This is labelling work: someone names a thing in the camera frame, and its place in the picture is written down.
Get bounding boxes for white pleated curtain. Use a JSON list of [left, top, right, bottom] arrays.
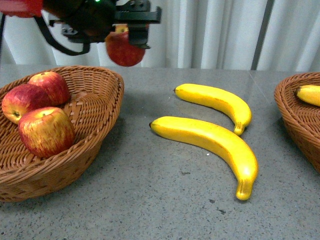
[[0, 0, 320, 72]]

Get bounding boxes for red yellow large apple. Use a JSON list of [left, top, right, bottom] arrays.
[[18, 106, 76, 158]]

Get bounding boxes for red apple lying sideways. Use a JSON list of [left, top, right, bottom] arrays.
[[1, 83, 52, 124]]

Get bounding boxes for yellow banana in right basket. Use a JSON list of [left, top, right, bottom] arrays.
[[295, 84, 320, 107]]

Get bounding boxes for far yellow banana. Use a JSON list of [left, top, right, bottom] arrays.
[[174, 83, 252, 136]]

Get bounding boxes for near yellow banana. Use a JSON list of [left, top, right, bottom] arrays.
[[149, 116, 259, 201]]

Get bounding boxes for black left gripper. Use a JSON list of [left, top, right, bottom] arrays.
[[49, 0, 162, 49]]

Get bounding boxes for dark red small apple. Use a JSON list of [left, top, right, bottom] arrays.
[[105, 24, 146, 67]]

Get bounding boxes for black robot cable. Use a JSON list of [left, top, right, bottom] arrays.
[[33, 7, 91, 57]]

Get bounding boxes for right brown wicker basket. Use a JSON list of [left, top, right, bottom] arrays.
[[274, 72, 320, 172]]

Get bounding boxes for left brown wicker basket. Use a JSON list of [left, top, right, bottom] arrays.
[[0, 65, 125, 202]]

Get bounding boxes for red apple at basket back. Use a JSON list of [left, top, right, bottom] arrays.
[[28, 71, 71, 106]]

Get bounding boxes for brown wicker basket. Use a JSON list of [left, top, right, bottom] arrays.
[[0, 65, 125, 202], [274, 72, 320, 172]]

